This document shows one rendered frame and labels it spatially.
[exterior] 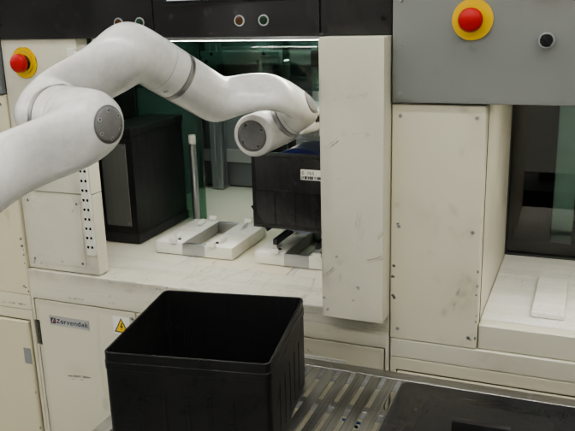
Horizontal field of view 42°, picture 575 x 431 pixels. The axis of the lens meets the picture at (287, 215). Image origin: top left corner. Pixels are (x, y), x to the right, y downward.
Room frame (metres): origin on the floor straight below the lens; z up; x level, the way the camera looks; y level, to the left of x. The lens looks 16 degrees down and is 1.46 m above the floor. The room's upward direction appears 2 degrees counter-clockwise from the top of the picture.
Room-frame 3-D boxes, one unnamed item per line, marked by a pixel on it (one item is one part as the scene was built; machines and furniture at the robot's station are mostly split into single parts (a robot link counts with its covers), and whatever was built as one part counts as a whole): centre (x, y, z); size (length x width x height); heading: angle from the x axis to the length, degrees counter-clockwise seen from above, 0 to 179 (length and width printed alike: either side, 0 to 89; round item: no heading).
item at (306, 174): (1.74, -0.06, 1.08); 0.24 x 0.20 x 0.32; 67
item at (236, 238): (1.84, 0.19, 0.89); 0.22 x 0.21 x 0.04; 158
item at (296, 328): (1.20, 0.14, 0.85); 0.28 x 0.28 x 0.17; 77
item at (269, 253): (1.74, -0.06, 0.89); 0.22 x 0.21 x 0.04; 158
